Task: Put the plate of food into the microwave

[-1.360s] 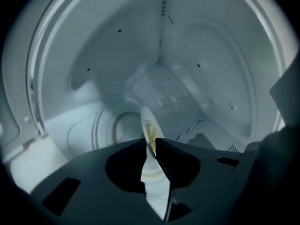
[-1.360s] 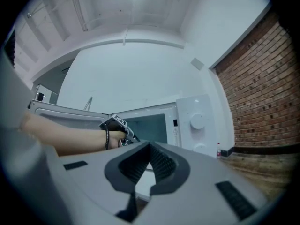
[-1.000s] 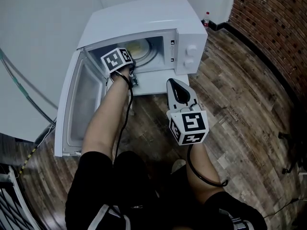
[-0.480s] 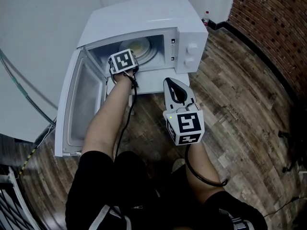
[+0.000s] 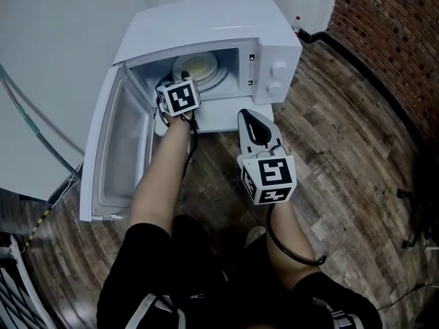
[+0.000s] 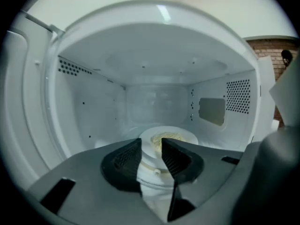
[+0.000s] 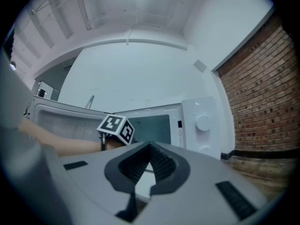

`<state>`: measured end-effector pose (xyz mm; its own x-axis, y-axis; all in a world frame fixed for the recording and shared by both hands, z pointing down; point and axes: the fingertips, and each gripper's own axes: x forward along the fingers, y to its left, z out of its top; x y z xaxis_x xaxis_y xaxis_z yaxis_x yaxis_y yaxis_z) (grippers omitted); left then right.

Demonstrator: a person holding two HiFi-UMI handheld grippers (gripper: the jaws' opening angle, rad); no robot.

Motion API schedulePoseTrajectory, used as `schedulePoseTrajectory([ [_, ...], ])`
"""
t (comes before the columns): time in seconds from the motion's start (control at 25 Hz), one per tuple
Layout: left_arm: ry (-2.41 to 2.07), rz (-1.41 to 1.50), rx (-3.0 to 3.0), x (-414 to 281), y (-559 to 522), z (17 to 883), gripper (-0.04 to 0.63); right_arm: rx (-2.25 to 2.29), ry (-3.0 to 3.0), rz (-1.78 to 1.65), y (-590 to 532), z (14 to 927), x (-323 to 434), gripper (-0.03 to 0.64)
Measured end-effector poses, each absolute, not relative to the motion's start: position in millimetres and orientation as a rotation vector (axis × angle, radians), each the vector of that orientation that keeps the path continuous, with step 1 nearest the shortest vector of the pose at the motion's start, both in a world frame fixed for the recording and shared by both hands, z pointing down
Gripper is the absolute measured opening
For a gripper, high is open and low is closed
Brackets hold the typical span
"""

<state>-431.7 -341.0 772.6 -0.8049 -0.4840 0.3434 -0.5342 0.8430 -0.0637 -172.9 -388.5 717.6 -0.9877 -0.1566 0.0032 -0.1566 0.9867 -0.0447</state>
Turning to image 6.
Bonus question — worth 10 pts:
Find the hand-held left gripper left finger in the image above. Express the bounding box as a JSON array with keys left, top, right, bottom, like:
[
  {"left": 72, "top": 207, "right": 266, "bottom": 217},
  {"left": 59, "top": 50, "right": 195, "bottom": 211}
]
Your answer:
[{"left": 27, "top": 138, "right": 162, "bottom": 225}]

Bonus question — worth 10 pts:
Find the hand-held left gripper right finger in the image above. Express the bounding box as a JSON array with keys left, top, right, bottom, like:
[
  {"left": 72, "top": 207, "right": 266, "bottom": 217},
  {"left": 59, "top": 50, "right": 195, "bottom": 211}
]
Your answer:
[{"left": 161, "top": 138, "right": 245, "bottom": 225}]

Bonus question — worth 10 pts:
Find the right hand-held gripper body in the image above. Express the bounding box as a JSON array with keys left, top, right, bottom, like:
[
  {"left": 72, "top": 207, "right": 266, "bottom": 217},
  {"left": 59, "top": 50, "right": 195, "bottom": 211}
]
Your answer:
[{"left": 234, "top": 125, "right": 300, "bottom": 225}]

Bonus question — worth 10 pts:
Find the yellowish food residue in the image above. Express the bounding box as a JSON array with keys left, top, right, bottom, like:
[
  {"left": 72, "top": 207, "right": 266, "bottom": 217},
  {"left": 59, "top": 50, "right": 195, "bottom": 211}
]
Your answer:
[{"left": 150, "top": 131, "right": 188, "bottom": 151}]

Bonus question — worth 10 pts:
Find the white microwave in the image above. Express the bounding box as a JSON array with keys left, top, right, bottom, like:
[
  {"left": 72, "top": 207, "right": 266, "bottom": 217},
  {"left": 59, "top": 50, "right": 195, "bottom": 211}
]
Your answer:
[{"left": 1, "top": 0, "right": 281, "bottom": 210}]

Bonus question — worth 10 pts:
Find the white round plate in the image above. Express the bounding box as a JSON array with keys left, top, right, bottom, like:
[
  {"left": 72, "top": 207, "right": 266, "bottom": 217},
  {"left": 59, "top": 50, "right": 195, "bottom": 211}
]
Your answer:
[{"left": 140, "top": 125, "right": 199, "bottom": 171}]

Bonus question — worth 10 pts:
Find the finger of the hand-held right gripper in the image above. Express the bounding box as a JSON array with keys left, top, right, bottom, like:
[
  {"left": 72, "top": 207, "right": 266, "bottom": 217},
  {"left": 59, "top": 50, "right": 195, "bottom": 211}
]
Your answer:
[{"left": 269, "top": 52, "right": 300, "bottom": 128}]

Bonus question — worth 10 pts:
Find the tall black office chair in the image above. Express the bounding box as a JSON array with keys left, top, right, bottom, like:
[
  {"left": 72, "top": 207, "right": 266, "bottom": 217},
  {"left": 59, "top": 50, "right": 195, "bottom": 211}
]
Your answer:
[{"left": 280, "top": 49, "right": 293, "bottom": 67}]

